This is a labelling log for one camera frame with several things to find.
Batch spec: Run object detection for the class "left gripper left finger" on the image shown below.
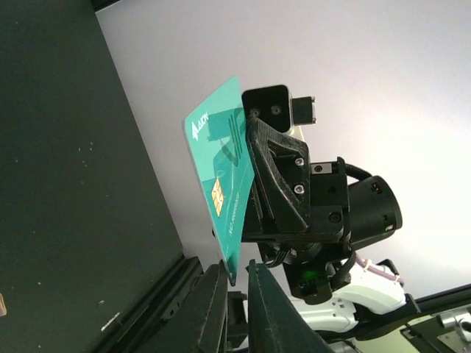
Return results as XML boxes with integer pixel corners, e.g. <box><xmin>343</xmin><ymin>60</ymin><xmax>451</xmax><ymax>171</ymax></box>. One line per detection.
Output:
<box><xmin>137</xmin><ymin>262</ymin><xmax>228</xmax><ymax>353</ymax></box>

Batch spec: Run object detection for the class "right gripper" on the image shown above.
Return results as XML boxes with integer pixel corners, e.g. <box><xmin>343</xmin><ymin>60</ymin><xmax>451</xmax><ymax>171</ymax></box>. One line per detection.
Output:
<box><xmin>242</xmin><ymin>118</ymin><xmax>350</xmax><ymax>267</ymax></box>

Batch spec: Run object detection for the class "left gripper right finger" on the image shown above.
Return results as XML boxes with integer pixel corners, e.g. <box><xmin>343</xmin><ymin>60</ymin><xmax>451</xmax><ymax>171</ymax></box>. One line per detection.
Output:
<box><xmin>247</xmin><ymin>260</ymin><xmax>333</xmax><ymax>353</ymax></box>

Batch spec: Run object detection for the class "teal chip credit card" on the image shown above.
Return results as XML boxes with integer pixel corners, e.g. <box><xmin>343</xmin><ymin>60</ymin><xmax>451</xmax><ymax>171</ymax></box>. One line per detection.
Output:
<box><xmin>183</xmin><ymin>76</ymin><xmax>255</xmax><ymax>286</ymax></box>

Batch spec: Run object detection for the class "pink leather card holder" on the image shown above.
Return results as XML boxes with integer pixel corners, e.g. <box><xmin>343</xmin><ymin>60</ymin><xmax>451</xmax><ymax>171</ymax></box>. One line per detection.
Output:
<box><xmin>0</xmin><ymin>293</ymin><xmax>7</xmax><ymax>317</ymax></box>

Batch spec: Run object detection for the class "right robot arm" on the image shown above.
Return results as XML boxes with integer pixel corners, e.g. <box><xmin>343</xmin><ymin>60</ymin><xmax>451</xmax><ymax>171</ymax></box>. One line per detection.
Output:
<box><xmin>241</xmin><ymin>118</ymin><xmax>419</xmax><ymax>352</ymax></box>

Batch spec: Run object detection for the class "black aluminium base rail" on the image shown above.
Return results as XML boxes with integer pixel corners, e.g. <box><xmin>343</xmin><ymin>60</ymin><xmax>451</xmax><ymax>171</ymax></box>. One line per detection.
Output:
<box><xmin>91</xmin><ymin>257</ymin><xmax>203</xmax><ymax>352</ymax></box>

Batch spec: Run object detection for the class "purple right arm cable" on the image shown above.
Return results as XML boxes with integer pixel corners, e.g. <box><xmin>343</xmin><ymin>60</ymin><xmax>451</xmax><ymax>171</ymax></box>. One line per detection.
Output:
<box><xmin>356</xmin><ymin>259</ymin><xmax>406</xmax><ymax>290</ymax></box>

